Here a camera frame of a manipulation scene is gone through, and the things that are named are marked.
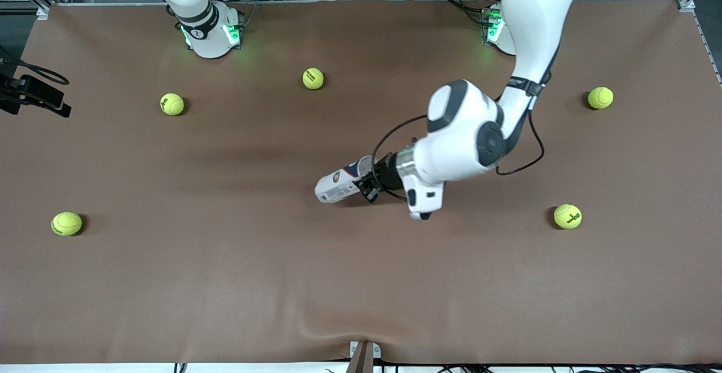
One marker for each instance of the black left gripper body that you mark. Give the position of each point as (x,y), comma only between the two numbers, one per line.
(387,177)

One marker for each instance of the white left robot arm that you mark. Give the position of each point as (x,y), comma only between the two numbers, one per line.
(468,130)

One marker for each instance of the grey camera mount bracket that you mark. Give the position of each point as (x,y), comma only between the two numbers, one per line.
(364,359)

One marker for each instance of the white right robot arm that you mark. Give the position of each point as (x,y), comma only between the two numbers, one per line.
(208,34)

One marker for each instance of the yellow tennis ball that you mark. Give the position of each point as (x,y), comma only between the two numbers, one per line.
(601,98)
(567,216)
(172,104)
(66,223)
(313,78)

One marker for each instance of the brown table cover mat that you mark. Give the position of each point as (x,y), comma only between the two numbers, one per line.
(361,277)

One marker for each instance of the white blue tennis ball can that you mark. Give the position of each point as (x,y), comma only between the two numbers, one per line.
(338,187)

